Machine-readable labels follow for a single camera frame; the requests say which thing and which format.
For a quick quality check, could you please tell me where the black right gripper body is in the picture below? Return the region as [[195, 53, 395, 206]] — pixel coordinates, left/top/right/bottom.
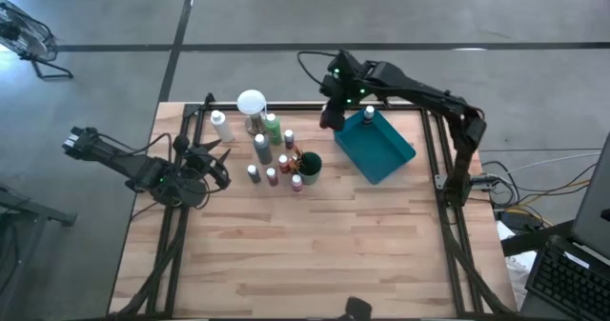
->
[[318, 49, 377, 110]]

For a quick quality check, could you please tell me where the black keyboard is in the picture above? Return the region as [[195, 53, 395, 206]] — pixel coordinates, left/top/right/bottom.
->
[[525, 241, 610, 321]]

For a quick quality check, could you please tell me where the small black device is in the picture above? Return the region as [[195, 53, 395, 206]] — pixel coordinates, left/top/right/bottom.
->
[[343, 295, 374, 321]]

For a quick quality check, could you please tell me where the black aluminium table frame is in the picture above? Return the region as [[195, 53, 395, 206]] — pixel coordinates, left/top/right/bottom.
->
[[110, 90, 517, 320]]

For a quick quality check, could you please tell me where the large green paint bottle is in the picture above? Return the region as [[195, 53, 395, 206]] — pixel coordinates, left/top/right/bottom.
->
[[264, 112, 285, 146]]

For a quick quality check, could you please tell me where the large dark grey paint bottle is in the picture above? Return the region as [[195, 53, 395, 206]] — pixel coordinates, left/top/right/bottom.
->
[[252, 132, 274, 166]]

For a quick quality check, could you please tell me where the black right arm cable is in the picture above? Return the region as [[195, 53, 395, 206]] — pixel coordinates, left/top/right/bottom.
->
[[296, 50, 337, 88]]

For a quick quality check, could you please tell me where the black stand bar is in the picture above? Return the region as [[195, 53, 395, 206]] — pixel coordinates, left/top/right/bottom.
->
[[499, 219, 576, 258]]

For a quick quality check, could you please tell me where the tall white plastic bottle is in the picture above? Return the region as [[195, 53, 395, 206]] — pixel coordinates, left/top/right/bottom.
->
[[210, 110, 235, 144]]

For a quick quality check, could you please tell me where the black side table frame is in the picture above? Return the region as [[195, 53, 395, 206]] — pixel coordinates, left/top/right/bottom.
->
[[0, 186, 77, 321]]

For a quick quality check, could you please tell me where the black power adapter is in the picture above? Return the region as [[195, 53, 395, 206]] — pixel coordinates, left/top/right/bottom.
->
[[498, 209, 544, 232]]

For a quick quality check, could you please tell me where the white floor cable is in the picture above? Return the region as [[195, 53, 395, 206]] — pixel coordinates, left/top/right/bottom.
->
[[542, 150, 602, 166]]

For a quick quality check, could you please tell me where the black floor cable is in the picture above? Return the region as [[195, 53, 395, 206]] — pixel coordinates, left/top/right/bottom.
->
[[476, 144, 604, 209]]

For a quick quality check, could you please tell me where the white round lamp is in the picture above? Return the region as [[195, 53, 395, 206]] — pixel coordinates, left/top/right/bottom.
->
[[236, 89, 268, 136]]

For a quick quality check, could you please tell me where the grey monitor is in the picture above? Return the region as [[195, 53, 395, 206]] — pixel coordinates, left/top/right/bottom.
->
[[570, 130, 610, 261]]

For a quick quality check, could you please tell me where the yellow floor cable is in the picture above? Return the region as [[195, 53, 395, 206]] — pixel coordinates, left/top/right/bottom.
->
[[521, 180, 592, 207]]

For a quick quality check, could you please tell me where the dark green plastic cup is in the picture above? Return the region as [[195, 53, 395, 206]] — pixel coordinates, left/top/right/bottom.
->
[[295, 150, 324, 187]]

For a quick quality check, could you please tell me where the white paper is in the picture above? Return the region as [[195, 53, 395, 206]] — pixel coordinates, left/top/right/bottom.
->
[[495, 220, 539, 291]]

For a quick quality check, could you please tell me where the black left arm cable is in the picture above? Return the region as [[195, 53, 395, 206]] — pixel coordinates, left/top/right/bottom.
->
[[92, 131, 173, 159]]

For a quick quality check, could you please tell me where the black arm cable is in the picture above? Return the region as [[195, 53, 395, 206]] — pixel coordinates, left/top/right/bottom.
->
[[296, 50, 337, 88], [92, 131, 173, 159]]

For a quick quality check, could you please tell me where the teal plastic bin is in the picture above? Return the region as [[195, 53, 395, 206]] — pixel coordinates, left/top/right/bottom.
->
[[332, 108, 417, 186]]

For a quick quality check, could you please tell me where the black floor fan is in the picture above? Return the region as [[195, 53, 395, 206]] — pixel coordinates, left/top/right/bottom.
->
[[0, 0, 75, 80]]

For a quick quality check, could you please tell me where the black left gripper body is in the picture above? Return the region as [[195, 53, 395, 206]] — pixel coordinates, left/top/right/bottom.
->
[[173, 134, 233, 190]]

